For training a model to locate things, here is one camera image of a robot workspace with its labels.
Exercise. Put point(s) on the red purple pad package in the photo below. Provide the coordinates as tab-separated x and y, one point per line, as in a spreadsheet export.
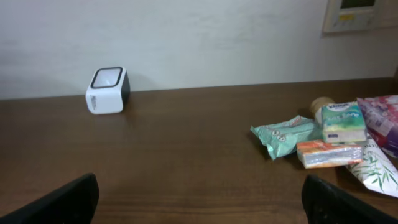
380	115

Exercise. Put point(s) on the white wall control panel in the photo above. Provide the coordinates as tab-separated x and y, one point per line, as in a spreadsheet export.
351	15

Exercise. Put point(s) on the orange Kleenex tissue pack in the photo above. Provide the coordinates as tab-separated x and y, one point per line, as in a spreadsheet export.
319	154

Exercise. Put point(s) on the white barcode scanner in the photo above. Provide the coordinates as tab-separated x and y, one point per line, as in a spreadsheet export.
108	91

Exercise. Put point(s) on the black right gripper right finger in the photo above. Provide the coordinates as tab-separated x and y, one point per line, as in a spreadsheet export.
325	203

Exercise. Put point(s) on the teal toilet wipes pack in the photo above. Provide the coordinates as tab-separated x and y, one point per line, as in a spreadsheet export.
281	139

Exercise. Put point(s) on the white floral lotion tube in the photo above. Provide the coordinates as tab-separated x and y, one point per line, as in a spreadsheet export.
376	172

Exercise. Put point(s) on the teal Kleenex tissue pack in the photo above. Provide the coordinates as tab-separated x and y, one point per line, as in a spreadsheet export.
343	122

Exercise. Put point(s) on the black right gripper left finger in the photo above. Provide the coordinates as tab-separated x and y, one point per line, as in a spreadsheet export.
74	202

